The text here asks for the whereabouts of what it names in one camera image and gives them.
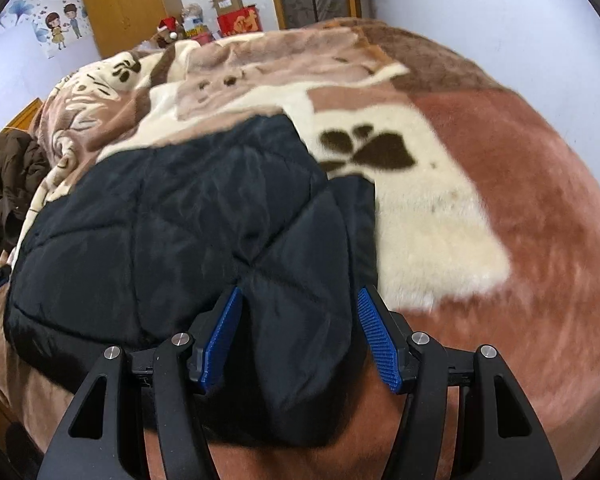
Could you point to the red gift box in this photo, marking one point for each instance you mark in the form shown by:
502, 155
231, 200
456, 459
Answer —
239, 22

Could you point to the brown paw print blanket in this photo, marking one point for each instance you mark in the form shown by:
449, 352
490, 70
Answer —
505, 210

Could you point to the wooden bed headboard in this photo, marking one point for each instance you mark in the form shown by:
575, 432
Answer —
24, 117

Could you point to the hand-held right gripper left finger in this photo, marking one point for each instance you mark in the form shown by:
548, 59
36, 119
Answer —
220, 345

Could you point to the brown padded jacket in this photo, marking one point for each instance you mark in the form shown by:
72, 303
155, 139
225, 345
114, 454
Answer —
5, 185

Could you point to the black quilted jacket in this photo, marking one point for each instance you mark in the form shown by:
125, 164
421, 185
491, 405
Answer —
155, 220

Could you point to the plush toy with santa hat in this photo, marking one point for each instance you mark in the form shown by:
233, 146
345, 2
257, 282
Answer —
170, 34

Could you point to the cartoon wall sticker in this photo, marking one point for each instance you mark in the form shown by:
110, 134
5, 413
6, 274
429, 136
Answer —
55, 25

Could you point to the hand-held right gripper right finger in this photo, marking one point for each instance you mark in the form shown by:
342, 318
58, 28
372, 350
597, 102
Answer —
377, 340

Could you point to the white packet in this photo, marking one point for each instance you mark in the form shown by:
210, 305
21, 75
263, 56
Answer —
193, 20

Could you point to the wooden wardrobe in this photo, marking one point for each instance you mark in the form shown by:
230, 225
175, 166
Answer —
120, 15

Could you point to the cardboard box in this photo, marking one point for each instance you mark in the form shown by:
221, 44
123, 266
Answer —
228, 2

